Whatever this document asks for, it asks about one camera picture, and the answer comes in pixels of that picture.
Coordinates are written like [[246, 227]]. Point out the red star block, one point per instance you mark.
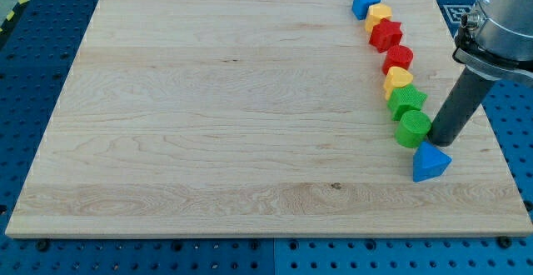
[[385, 34]]

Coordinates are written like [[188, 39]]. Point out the yellow heart block lower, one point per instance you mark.
[[397, 77]]

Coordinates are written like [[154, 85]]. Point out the red cylinder block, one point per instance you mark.
[[397, 56]]

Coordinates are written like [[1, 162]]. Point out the yellow heart block upper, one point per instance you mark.
[[375, 13]]

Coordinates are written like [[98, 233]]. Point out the white fiducial marker tag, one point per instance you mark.
[[454, 12]]

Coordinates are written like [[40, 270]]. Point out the wooden board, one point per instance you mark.
[[245, 118]]

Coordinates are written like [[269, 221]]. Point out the green star block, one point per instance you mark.
[[404, 99]]

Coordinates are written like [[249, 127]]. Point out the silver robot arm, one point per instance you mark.
[[494, 40]]

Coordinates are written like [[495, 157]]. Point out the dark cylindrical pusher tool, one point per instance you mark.
[[463, 100]]

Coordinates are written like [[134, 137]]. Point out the yellow heart block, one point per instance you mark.
[[375, 13], [397, 77]]

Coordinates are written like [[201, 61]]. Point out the green cylinder block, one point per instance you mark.
[[412, 129]]

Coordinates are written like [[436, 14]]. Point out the yellow black hazard tape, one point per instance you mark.
[[13, 16]]

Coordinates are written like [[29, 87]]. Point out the blue cube block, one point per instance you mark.
[[360, 7]]

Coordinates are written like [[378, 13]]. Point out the blue triangle block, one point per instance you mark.
[[429, 162]]

